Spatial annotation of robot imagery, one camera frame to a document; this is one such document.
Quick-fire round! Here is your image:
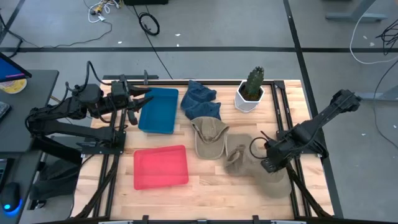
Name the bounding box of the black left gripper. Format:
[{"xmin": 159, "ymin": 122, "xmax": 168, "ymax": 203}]
[{"xmin": 110, "ymin": 74, "xmax": 154, "ymax": 126}]

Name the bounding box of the khaki hat with strap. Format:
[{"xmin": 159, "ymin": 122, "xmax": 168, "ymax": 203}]
[{"xmin": 224, "ymin": 133, "xmax": 265, "ymax": 177}]

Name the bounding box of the khaki baseball cap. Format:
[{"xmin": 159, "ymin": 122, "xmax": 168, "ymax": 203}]
[{"xmin": 190, "ymin": 116, "xmax": 230, "ymax": 161}]

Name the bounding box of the blue plastic bin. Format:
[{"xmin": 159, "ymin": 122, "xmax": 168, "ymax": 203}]
[{"xmin": 137, "ymin": 87, "xmax": 180, "ymax": 135}]

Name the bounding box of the white faceted plant pot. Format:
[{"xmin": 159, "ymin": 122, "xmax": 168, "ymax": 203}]
[{"xmin": 234, "ymin": 80, "xmax": 265, "ymax": 113}]

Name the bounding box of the red translucent plastic bin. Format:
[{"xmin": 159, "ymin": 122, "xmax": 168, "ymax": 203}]
[{"xmin": 133, "ymin": 144, "xmax": 190, "ymax": 191}]

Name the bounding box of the green cactus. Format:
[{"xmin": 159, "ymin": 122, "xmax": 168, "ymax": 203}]
[{"xmin": 245, "ymin": 65, "xmax": 265, "ymax": 97}]

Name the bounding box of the black floor box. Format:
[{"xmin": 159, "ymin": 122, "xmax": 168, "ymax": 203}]
[{"xmin": 123, "ymin": 0, "xmax": 169, "ymax": 6}]

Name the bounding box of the grey desk foot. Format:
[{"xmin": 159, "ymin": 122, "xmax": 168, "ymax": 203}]
[{"xmin": 350, "ymin": 85, "xmax": 398, "ymax": 102}]

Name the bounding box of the black side desk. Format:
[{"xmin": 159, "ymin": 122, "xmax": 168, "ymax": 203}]
[{"xmin": 0, "ymin": 70, "xmax": 60, "ymax": 224}]

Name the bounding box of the black bag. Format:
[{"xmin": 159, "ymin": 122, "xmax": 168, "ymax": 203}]
[{"xmin": 29, "ymin": 158, "xmax": 82, "ymax": 202}]

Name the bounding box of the yellow bowl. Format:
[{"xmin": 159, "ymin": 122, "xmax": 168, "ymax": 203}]
[{"xmin": 0, "ymin": 78, "xmax": 28, "ymax": 95}]

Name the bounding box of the computer monitor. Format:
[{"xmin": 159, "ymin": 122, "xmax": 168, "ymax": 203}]
[{"xmin": 0, "ymin": 51, "xmax": 32, "ymax": 83}]

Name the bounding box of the black keyboard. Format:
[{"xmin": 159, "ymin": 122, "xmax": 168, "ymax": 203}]
[{"xmin": 0, "ymin": 101, "xmax": 12, "ymax": 121}]

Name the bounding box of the grey desk leg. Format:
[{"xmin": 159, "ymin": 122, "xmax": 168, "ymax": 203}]
[{"xmin": 325, "ymin": 0, "xmax": 389, "ymax": 22}]

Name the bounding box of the black computer mouse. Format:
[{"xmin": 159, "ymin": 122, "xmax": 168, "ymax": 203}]
[{"xmin": 0, "ymin": 182, "xmax": 23, "ymax": 216}]

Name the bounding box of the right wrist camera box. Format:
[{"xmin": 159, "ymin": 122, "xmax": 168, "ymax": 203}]
[{"xmin": 260, "ymin": 156, "xmax": 280, "ymax": 174}]

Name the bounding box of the black aluminium table frame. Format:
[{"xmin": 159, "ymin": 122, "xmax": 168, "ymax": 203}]
[{"xmin": 74, "ymin": 73, "xmax": 345, "ymax": 224}]

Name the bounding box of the coiled black floor cable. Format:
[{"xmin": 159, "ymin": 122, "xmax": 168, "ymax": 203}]
[{"xmin": 138, "ymin": 11, "xmax": 161, "ymax": 37}]

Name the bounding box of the white cable bundle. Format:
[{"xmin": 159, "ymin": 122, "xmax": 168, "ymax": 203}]
[{"xmin": 88, "ymin": 0, "xmax": 121, "ymax": 24}]

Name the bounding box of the long white floor cable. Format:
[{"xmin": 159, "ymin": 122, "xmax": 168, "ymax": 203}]
[{"xmin": 349, "ymin": 0, "xmax": 398, "ymax": 65}]

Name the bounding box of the black cable bundle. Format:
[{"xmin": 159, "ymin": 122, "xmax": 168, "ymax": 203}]
[{"xmin": 375, "ymin": 18, "xmax": 398, "ymax": 56}]

